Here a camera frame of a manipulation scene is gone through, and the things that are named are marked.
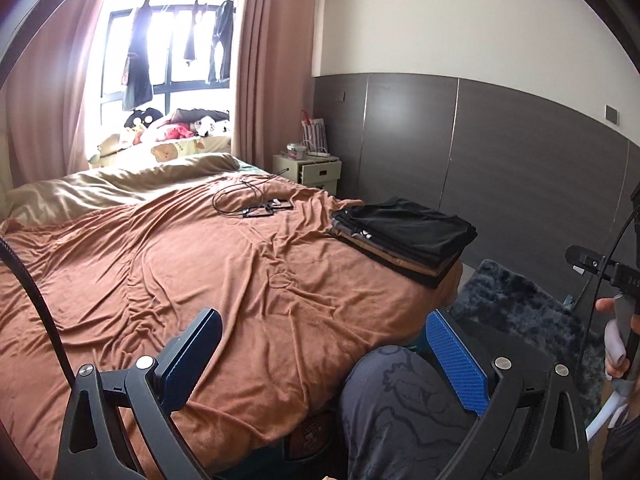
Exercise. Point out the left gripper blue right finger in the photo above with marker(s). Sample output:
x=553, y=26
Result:
x=465, y=362

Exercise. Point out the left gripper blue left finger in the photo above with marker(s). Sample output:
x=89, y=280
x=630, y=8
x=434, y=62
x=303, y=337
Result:
x=184, y=358

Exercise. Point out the stack of folded clothes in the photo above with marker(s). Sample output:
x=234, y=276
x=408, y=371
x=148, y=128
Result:
x=416, y=241

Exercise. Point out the dark clothes hanging at window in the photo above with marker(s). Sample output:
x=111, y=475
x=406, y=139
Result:
x=178, y=54

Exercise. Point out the person's right hand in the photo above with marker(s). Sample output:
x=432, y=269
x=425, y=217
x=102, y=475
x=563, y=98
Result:
x=616, y=333

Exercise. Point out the dark shaggy floor rug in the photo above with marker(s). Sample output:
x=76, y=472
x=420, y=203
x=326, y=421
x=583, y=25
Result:
x=501, y=299

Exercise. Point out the person's patterned trouser leg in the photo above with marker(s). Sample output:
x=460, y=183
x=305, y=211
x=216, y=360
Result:
x=400, y=418

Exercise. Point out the orange-brown bed blanket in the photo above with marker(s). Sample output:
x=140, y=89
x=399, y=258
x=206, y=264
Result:
x=300, y=307

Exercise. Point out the beige satin duvet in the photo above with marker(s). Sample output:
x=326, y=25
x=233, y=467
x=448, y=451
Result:
x=63, y=199

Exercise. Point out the stuffed toys on windowsill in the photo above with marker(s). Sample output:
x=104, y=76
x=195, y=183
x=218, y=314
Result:
x=148, y=137

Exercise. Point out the cream bedside table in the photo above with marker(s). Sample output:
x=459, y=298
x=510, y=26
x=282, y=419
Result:
x=315, y=172

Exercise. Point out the small tin on nightstand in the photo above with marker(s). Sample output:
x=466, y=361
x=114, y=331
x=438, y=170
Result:
x=296, y=151

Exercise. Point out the striped gift bag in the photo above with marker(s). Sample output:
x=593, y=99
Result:
x=314, y=135

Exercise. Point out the pink curtain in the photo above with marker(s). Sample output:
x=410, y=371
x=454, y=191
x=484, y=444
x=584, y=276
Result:
x=272, y=76

